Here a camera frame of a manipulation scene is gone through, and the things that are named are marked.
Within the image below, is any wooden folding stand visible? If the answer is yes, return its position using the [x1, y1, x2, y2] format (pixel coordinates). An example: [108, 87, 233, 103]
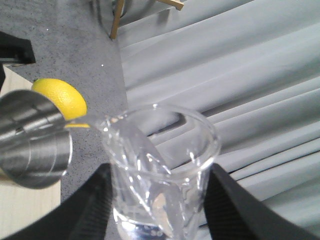
[109, 0, 184, 40]

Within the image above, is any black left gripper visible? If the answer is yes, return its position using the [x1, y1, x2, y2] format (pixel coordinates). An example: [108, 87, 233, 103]
[0, 31, 36, 65]

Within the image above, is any steel double jigger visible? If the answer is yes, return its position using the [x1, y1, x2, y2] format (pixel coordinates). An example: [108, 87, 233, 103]
[0, 89, 73, 189]

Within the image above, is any small glass measuring beaker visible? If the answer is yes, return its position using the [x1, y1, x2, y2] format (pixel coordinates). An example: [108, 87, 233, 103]
[66, 103, 221, 240]

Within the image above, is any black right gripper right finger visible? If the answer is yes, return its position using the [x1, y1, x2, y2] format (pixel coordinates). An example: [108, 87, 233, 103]
[204, 163, 318, 240]

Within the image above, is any grey pleated curtain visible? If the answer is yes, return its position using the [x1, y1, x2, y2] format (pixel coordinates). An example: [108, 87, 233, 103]
[117, 0, 320, 235]

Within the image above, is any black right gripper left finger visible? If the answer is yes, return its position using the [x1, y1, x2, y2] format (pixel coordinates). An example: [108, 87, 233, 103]
[5, 163, 113, 240]

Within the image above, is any light wooden cutting board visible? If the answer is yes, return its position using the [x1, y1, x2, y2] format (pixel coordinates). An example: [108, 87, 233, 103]
[0, 63, 62, 236]

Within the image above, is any yellow lemon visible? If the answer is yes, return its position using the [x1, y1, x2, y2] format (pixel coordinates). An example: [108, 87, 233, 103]
[31, 78, 87, 121]

